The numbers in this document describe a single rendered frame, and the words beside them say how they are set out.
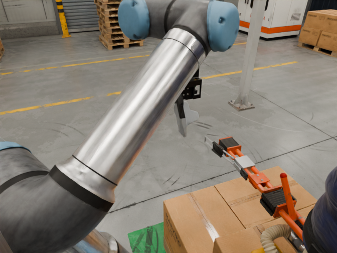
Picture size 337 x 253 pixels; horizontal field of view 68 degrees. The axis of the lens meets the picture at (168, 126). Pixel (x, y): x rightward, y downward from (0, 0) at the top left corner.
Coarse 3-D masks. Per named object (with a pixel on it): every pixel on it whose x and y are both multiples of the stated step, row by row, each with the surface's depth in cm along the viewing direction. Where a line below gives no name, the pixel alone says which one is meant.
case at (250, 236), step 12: (252, 228) 108; (264, 228) 108; (216, 240) 103; (228, 240) 103; (240, 240) 103; (252, 240) 103; (276, 240) 103; (216, 252) 105; (228, 252) 99; (240, 252) 99; (288, 252) 99
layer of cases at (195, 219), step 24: (192, 192) 178; (216, 192) 178; (240, 192) 178; (168, 216) 165; (192, 216) 160; (216, 216) 160; (240, 216) 160; (264, 216) 160; (168, 240) 180; (192, 240) 146
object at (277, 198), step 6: (276, 186) 93; (264, 192) 92; (270, 192) 92; (276, 192) 92; (282, 192) 92; (264, 198) 90; (270, 198) 90; (276, 198) 90; (282, 198) 90; (294, 198) 89; (264, 204) 91; (270, 204) 87; (276, 204) 87; (282, 204) 86; (294, 204) 88; (270, 210) 88; (276, 210) 86; (276, 216) 88
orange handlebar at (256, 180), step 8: (240, 152) 114; (256, 168) 105; (248, 176) 101; (256, 176) 100; (264, 176) 100; (256, 184) 97; (264, 184) 98; (288, 216) 84; (296, 216) 85; (288, 224) 83; (296, 224) 81; (296, 232) 80
